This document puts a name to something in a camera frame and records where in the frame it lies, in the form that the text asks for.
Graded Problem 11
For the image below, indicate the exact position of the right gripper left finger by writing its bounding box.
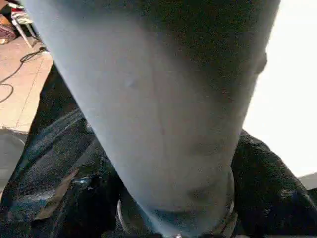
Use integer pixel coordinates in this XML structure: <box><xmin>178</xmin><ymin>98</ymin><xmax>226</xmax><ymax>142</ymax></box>
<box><xmin>0</xmin><ymin>153</ymin><xmax>150</xmax><ymax>238</ymax></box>

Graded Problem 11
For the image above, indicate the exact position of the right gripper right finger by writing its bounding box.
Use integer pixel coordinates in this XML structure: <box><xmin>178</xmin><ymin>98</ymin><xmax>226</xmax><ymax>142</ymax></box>
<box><xmin>231</xmin><ymin>129</ymin><xmax>317</xmax><ymax>238</ymax></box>

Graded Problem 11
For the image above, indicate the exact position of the white plastic table top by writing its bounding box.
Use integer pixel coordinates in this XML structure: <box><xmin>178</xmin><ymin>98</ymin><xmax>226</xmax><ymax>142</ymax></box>
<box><xmin>240</xmin><ymin>0</ymin><xmax>317</xmax><ymax>191</ymax></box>

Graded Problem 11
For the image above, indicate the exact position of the white plastic table leg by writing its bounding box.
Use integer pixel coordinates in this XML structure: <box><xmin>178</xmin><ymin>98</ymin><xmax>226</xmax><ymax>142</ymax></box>
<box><xmin>19</xmin><ymin>0</ymin><xmax>282</xmax><ymax>237</ymax></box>

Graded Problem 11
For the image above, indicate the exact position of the red and white clutter pile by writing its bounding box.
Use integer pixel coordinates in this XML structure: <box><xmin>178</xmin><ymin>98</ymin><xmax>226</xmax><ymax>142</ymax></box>
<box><xmin>0</xmin><ymin>0</ymin><xmax>34</xmax><ymax>46</ymax></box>

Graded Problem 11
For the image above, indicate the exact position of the thin floor cable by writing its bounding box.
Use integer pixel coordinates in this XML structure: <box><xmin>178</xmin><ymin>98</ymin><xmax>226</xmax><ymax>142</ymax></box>
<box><xmin>0</xmin><ymin>46</ymin><xmax>48</xmax><ymax>104</ymax></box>

